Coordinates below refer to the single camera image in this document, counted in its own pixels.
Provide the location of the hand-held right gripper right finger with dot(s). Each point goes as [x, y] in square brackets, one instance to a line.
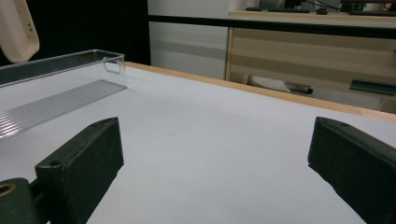
[358, 168]

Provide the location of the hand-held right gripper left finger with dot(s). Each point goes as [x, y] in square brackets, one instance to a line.
[84, 165]

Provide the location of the clear plastic storage bin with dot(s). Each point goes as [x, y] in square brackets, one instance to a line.
[62, 99]

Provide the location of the beige rounded object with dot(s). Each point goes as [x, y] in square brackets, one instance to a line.
[15, 31]

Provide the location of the light wooden desk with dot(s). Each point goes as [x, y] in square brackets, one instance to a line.
[311, 59]

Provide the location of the grey chair seat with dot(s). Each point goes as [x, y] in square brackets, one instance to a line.
[271, 83]

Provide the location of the black curtain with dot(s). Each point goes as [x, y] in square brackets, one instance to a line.
[87, 28]

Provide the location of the black keyboard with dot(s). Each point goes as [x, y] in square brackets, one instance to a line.
[373, 13]
[277, 10]

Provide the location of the black computer mouse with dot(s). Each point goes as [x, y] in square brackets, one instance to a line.
[322, 11]

